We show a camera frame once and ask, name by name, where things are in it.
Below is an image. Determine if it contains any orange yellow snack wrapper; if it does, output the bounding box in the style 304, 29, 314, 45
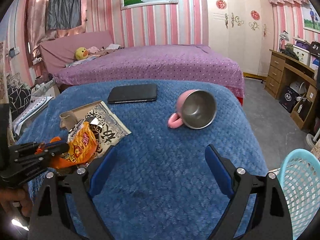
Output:
48, 121, 98, 169

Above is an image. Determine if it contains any black white snack bag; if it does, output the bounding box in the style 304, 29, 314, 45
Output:
69, 101, 131, 158

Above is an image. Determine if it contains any person's left hand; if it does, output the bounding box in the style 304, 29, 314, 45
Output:
0, 184, 33, 218

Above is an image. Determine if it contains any turquoise plastic basket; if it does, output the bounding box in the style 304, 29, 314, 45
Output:
277, 148, 319, 239

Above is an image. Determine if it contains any dotted cushion pad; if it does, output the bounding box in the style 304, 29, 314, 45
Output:
12, 96, 54, 136

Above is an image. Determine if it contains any black patterned bag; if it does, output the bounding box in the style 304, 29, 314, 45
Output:
7, 85, 31, 120

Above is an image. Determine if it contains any blue quilted blanket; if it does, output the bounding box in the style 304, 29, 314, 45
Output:
16, 79, 269, 240

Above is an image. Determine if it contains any pink headboard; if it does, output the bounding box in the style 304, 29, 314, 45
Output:
39, 31, 113, 74

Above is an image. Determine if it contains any black box under desk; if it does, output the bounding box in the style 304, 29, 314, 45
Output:
279, 86, 299, 113

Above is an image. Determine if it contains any yellow duck plush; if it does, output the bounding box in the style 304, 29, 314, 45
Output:
75, 47, 89, 61

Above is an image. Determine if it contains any pink metal mug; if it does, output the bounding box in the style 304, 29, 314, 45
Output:
168, 89, 217, 129

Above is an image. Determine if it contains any black phone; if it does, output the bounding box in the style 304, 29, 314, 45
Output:
107, 83, 157, 104

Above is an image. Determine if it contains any wooden desk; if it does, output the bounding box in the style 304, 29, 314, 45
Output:
265, 50, 319, 130

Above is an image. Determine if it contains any grey dark curtain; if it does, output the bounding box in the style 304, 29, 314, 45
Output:
46, 0, 81, 30

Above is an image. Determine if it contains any purple dotted bed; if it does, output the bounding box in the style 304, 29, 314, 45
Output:
53, 45, 245, 98

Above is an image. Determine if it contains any white storage box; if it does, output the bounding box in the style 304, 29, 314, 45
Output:
293, 45, 310, 66

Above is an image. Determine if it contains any desk lamp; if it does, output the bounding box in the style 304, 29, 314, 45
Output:
278, 30, 289, 52

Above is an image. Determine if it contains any white wardrobe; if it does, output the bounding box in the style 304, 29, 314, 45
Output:
207, 0, 274, 76

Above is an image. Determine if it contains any small framed photo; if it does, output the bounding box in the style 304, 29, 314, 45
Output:
302, 2, 320, 33

